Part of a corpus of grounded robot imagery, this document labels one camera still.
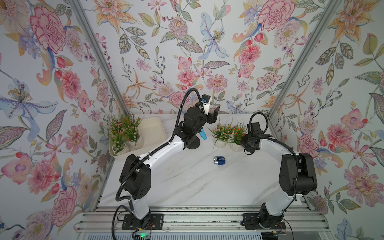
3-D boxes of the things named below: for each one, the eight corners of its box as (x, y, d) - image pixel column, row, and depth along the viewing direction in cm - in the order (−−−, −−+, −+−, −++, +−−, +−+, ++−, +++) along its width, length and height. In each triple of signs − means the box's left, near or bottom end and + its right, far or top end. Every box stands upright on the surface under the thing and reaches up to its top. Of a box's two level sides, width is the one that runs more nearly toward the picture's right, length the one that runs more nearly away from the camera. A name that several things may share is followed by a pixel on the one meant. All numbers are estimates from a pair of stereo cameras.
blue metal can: (214, 165, 96) (214, 163, 93) (213, 158, 99) (214, 156, 96) (225, 166, 96) (226, 163, 93) (224, 158, 99) (225, 156, 96)
